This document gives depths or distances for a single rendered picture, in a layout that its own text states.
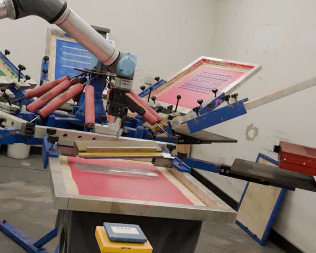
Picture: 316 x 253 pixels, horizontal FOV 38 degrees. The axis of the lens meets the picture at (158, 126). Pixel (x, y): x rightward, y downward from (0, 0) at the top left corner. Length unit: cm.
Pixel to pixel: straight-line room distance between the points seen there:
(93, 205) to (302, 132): 310
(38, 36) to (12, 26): 33
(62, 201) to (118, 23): 490
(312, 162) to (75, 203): 137
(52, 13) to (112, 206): 67
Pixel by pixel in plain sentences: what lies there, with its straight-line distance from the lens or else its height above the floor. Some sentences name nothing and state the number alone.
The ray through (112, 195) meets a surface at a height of 95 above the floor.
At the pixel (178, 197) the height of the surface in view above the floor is 95.
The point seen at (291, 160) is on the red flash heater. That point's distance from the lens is 238.
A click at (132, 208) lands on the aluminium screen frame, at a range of 140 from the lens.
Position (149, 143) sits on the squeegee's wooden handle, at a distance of 201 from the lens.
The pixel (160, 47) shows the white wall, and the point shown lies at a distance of 626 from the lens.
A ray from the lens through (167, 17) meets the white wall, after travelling 629.
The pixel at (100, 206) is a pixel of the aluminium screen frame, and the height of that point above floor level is 97.
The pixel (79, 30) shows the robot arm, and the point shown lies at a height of 148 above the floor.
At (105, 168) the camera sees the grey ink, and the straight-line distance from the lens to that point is 189.
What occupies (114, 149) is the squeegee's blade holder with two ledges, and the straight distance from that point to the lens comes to 188.
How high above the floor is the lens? 140
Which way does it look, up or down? 7 degrees down
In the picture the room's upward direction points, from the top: 10 degrees clockwise
